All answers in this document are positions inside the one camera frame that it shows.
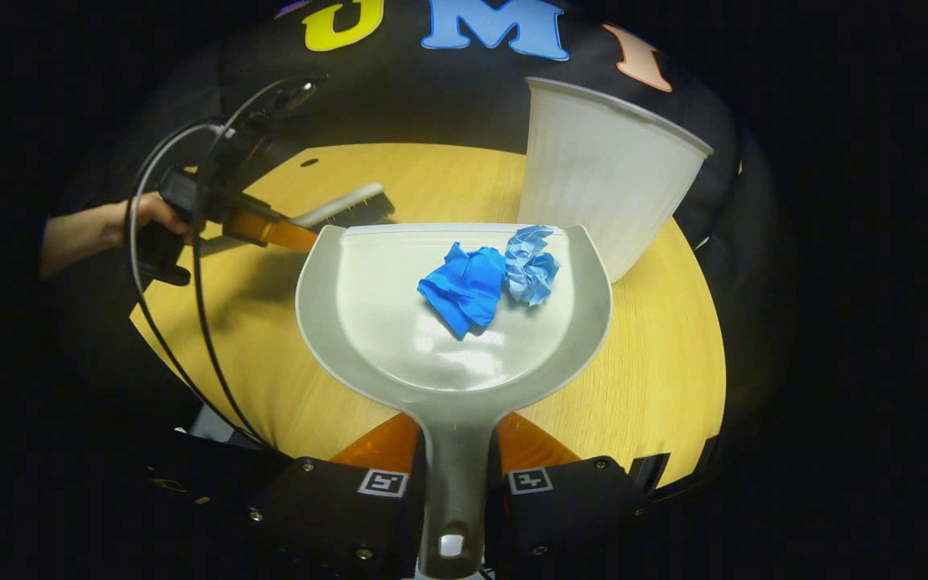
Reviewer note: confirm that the grey dustpan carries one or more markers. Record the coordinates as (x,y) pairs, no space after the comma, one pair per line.
(399,322)

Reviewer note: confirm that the wooden desktop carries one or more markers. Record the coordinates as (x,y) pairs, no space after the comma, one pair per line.
(271,362)

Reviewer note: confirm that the small white broom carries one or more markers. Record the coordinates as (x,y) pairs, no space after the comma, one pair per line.
(347,201)

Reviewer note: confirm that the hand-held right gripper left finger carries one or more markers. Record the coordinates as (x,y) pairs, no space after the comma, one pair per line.
(327,515)

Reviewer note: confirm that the light blue paper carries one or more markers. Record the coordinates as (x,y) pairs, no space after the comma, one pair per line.
(530,270)

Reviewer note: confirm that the dark blue paper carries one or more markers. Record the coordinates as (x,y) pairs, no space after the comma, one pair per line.
(464,290)

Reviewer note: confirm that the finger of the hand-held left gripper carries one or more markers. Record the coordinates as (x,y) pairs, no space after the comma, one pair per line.
(271,232)
(250,205)

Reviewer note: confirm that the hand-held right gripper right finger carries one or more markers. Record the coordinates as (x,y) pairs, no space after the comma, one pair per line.
(577,511)

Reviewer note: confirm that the black backdrop cloth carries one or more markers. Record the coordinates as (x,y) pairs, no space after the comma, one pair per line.
(432,97)

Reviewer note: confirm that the white garbage bin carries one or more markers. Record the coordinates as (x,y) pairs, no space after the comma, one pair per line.
(601,169)

